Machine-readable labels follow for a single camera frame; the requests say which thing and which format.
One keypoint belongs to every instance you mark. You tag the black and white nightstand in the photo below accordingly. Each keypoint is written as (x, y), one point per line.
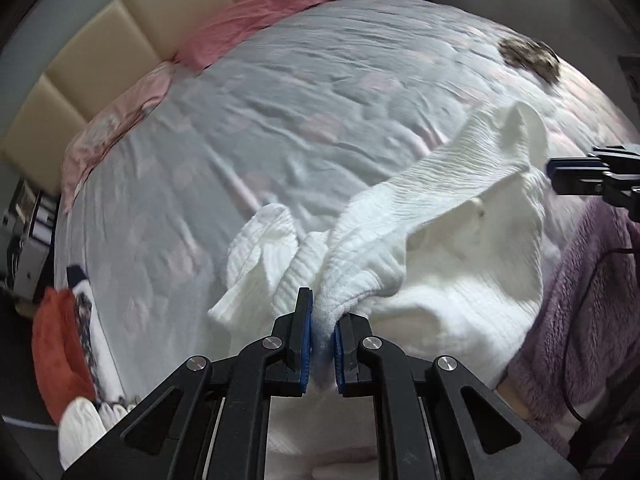
(30, 260)

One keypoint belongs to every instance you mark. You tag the folded floral cloth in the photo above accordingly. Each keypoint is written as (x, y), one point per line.
(85, 320)

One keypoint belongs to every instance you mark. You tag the bed with grey dotted sheet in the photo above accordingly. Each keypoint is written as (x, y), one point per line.
(300, 85)

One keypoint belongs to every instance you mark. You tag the white textured garment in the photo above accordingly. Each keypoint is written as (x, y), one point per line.
(450, 270)

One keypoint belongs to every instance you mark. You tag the beige padded headboard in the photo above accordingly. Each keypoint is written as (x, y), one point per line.
(150, 10)

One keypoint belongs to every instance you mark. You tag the folded orange towel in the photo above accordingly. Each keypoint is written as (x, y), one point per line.
(55, 350)

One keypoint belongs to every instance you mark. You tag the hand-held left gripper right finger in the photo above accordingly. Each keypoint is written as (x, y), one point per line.
(341, 355)

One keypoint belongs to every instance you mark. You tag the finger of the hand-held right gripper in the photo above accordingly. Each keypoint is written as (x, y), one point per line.
(620, 151)
(575, 182)

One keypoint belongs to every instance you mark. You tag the dark pink pillow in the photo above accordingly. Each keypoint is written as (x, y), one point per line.
(250, 15)

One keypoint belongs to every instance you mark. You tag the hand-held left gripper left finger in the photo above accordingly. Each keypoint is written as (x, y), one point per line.
(306, 340)

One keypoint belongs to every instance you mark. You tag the purple fuzzy robe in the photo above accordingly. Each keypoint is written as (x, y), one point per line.
(590, 320)

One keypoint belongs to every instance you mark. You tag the stack of white folded clothes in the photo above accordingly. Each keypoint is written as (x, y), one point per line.
(80, 430)

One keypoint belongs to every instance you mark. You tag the light pink pillow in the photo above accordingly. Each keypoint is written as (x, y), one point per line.
(120, 110)

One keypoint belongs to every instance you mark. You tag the navy cloth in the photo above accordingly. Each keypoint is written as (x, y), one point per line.
(75, 275)

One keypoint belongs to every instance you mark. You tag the brown patterned cloth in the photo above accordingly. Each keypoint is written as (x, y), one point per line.
(530, 55)

